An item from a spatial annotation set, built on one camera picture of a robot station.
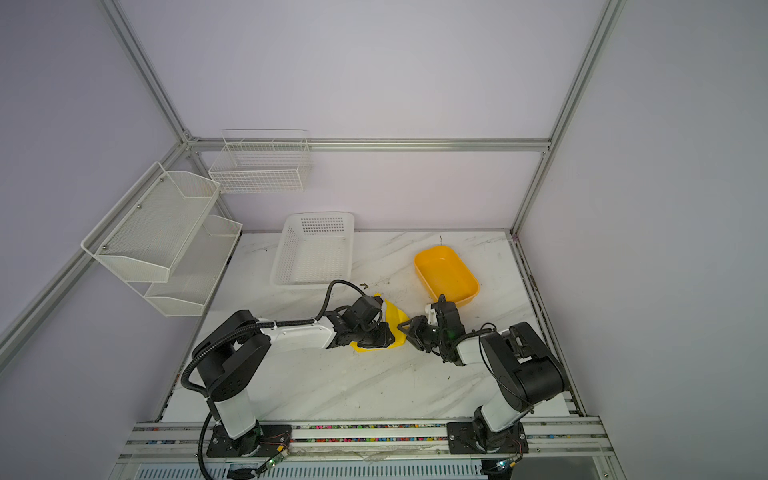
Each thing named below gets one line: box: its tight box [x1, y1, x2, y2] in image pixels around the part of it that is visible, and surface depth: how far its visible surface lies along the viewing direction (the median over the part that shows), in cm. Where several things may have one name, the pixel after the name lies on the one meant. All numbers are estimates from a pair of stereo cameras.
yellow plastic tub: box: [414, 245, 480, 305], surface depth 106 cm
